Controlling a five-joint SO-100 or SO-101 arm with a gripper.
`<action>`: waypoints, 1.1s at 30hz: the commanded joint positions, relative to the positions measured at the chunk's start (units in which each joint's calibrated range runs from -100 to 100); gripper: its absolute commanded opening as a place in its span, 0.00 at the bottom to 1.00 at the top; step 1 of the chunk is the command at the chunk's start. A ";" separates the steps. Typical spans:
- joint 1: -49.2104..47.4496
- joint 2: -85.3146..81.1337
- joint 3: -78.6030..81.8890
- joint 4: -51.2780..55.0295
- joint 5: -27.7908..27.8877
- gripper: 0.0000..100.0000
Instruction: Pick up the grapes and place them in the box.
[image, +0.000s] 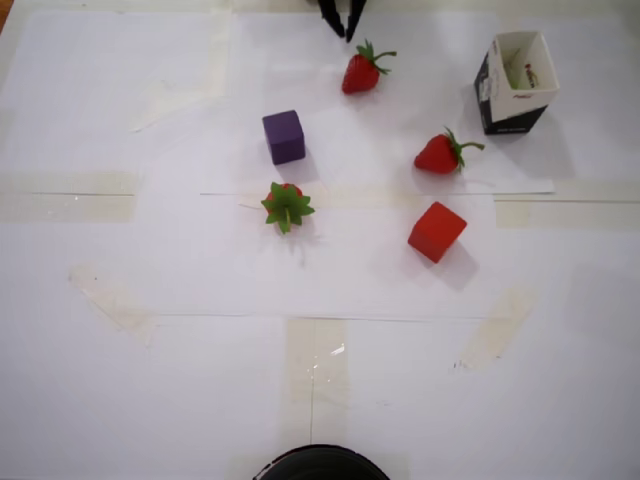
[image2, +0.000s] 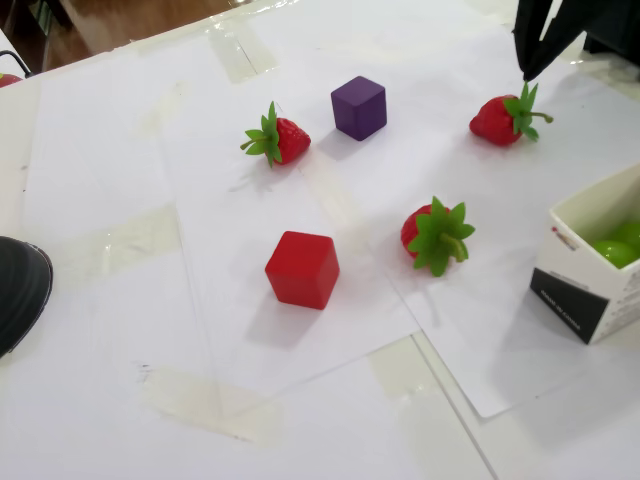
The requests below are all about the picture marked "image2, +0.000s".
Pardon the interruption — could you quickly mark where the white and black paper box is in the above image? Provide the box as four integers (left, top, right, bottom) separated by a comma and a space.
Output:
530, 164, 640, 346

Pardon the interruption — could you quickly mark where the red strawberry with spread leaves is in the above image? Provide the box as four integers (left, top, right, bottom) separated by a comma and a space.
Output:
400, 195, 476, 278

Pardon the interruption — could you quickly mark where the red strawberry with straight stem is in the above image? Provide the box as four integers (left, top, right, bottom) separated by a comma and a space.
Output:
239, 101, 312, 169

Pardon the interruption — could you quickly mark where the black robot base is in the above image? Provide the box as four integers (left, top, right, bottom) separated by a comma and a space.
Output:
583, 0, 640, 56

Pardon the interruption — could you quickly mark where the red wooden cube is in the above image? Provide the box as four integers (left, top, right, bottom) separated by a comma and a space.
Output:
264, 230, 341, 311

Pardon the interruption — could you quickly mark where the black cable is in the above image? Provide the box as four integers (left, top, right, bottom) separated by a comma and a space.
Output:
0, 49, 35, 77

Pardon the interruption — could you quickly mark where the green plastic grape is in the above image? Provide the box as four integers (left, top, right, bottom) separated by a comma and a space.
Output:
607, 221, 640, 246
591, 238, 639, 270

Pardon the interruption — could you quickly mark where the black round stand base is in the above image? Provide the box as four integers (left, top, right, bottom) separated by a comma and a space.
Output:
0, 235, 55, 359

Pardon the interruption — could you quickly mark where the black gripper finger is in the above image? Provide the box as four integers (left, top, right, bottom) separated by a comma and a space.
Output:
513, 0, 552, 82
526, 0, 594, 81

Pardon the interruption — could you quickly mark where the purple wooden cube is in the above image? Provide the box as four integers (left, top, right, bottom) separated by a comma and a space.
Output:
330, 74, 388, 142

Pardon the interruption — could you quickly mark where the red strawberry with curved stem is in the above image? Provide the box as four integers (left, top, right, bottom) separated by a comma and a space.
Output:
468, 82, 555, 147

